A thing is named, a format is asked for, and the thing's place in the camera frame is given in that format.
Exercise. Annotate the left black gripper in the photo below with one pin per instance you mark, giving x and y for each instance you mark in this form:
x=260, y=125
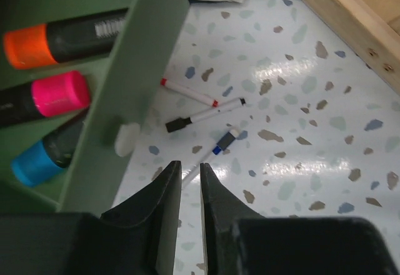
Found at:
x=236, y=240

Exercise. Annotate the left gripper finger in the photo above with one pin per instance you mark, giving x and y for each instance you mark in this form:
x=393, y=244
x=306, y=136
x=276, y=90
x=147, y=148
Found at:
x=144, y=227

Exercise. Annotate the blue cap highlighter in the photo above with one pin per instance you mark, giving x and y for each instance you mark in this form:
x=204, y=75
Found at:
x=51, y=155

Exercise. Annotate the green drawer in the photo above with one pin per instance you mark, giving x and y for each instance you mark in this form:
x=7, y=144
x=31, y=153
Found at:
x=123, y=84

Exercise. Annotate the pink cap highlighter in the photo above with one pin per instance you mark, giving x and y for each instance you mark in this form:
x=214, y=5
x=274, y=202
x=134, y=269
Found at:
x=44, y=98

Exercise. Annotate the orange cap highlighter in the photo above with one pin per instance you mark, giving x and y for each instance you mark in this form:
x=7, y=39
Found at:
x=64, y=40

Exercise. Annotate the blue cap whiteboard pen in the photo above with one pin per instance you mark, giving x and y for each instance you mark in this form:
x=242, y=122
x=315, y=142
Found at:
x=222, y=145

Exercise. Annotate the black cap whiteboard pen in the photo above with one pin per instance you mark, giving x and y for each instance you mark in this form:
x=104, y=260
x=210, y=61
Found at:
x=181, y=123

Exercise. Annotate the red cap whiteboard pen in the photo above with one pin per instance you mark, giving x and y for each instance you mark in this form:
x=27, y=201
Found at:
x=202, y=98

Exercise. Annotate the wooden clothes rack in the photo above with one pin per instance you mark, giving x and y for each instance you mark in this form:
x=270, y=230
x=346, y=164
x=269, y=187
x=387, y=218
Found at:
x=370, y=28

